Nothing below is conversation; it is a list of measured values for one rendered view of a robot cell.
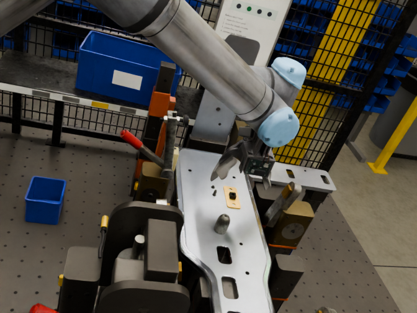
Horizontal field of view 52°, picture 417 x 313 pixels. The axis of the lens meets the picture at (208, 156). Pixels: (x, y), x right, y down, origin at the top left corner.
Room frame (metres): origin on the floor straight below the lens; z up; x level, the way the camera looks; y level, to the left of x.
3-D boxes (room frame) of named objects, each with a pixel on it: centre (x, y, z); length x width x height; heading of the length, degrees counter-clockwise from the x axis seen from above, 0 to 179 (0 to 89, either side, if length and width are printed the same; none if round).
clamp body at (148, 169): (0.83, 0.12, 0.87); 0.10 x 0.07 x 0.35; 107
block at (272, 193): (1.01, -0.22, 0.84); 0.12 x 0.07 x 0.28; 107
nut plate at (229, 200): (0.90, -0.09, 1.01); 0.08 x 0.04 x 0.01; 17
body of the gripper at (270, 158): (0.87, -0.10, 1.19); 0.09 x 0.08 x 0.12; 17
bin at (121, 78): (1.22, 0.32, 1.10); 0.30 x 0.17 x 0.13; 101
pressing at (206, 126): (1.14, 0.02, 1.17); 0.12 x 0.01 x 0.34; 107
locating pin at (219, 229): (0.76, -0.08, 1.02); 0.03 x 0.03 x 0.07
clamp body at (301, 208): (0.89, -0.27, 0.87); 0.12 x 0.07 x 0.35; 107
